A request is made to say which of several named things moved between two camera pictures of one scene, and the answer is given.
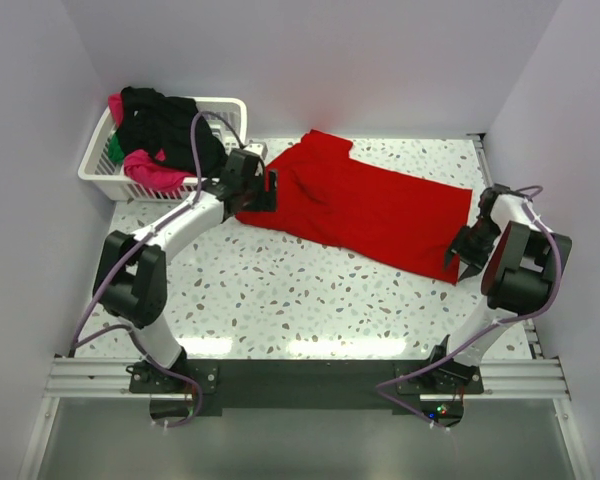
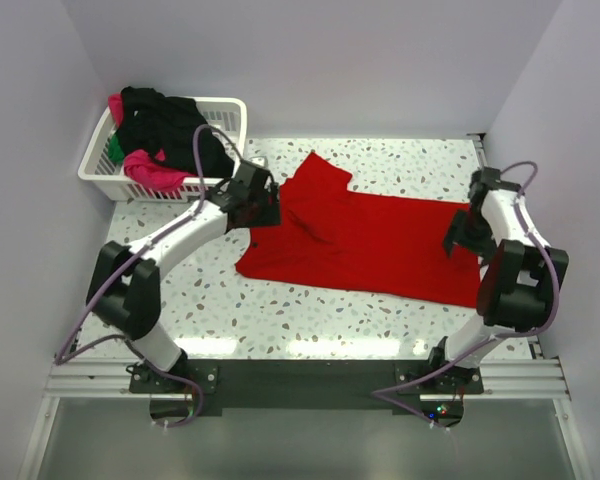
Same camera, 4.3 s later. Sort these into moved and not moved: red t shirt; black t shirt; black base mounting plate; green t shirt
Moved: red t shirt
Not moved: black base mounting plate; green t shirt; black t shirt
